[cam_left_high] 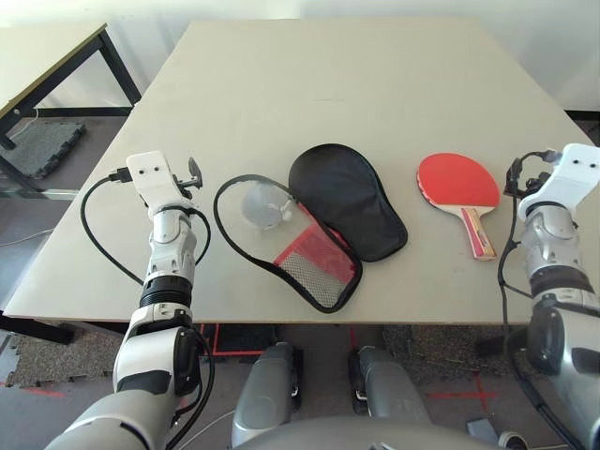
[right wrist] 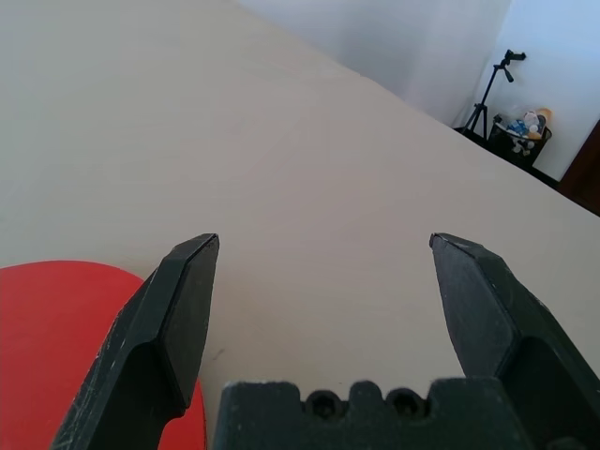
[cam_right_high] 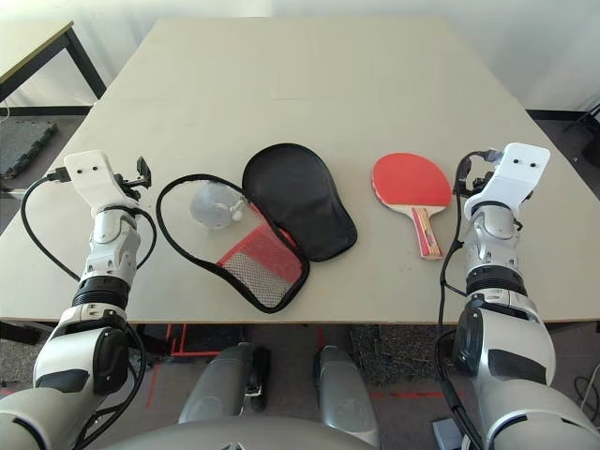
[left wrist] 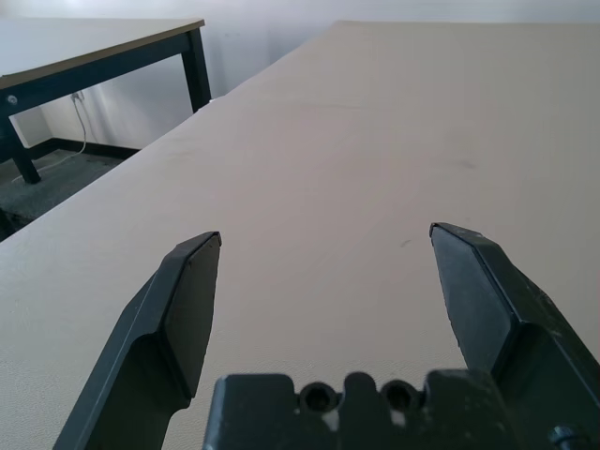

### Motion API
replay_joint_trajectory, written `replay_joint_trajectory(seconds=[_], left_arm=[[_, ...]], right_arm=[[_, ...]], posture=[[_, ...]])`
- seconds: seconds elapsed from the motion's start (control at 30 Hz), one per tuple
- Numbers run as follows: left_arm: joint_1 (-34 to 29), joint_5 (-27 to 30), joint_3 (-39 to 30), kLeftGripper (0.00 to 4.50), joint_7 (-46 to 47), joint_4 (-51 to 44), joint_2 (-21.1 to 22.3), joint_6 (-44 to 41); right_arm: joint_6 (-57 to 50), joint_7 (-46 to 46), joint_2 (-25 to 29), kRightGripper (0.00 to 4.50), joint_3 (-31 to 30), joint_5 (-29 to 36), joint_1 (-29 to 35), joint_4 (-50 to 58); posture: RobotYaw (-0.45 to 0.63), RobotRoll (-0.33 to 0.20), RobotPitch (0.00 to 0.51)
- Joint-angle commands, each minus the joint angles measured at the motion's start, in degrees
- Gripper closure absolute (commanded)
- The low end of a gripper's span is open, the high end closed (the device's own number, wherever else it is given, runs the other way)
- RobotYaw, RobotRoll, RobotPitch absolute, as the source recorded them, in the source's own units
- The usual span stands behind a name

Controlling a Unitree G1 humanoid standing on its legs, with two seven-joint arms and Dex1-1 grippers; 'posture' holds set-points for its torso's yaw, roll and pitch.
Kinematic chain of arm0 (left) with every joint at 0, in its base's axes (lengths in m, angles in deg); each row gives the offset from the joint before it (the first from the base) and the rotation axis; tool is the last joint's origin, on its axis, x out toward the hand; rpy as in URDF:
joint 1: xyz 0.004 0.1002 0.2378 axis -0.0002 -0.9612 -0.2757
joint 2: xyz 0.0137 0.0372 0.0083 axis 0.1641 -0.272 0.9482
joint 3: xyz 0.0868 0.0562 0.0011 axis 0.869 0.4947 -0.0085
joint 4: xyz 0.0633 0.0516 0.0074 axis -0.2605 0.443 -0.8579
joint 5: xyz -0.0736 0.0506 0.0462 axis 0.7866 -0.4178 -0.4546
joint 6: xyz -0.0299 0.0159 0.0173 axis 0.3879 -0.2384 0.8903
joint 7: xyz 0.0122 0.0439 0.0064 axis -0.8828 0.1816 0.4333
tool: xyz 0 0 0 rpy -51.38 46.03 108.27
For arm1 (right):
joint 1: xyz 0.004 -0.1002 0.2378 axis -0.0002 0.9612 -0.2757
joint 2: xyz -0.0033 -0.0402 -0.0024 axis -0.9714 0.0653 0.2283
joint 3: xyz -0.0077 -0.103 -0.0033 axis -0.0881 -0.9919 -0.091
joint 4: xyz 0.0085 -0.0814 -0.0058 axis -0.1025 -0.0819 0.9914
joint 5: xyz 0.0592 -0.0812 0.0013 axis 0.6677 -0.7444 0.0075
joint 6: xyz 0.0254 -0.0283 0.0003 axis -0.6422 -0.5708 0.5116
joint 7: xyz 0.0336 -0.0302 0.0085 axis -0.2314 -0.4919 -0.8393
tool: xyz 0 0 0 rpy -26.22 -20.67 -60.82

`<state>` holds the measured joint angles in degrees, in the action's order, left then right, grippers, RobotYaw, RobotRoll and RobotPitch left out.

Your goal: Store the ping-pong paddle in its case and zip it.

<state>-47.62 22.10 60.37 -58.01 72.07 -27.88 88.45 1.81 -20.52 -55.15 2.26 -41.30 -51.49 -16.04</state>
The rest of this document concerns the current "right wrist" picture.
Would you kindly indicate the black camera tripod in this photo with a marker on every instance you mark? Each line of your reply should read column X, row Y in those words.
column 477, row 112

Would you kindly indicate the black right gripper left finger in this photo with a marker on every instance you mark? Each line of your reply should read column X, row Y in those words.
column 140, row 337

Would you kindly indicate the red ping-pong paddle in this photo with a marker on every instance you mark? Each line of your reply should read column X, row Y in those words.
column 42, row 328

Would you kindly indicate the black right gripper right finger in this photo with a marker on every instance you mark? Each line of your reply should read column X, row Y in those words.
column 497, row 319

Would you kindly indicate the dark brown door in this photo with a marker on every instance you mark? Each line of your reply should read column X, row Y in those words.
column 586, row 173

